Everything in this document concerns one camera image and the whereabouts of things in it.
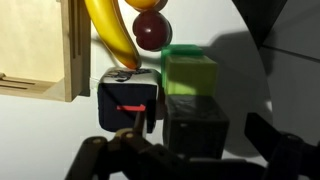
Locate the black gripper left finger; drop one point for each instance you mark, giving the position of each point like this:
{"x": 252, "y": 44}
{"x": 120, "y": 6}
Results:
{"x": 128, "y": 152}

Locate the navy cube with red arrow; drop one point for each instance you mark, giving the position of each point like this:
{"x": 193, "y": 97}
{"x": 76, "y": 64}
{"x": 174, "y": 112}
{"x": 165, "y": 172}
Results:
{"x": 122, "y": 93}

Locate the green block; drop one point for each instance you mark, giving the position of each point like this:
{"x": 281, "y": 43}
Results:
{"x": 180, "y": 50}

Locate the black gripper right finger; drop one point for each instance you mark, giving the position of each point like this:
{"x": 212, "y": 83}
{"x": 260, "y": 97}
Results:
{"x": 288, "y": 155}

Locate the dark gray block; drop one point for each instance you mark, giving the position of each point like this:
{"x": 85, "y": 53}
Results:
{"x": 195, "y": 126}

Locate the orange toy fruit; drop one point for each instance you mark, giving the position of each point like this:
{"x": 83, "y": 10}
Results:
{"x": 143, "y": 5}

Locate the yellow-green block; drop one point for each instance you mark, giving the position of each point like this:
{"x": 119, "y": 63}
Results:
{"x": 190, "y": 75}

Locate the light wooden tray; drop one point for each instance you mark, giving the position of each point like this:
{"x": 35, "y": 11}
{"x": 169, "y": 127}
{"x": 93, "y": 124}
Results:
{"x": 44, "y": 49}

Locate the dark red toy plum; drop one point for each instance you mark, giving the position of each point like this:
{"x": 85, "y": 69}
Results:
{"x": 152, "y": 30}

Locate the yellow toy banana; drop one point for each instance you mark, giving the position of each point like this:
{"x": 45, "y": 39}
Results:
{"x": 109, "y": 24}

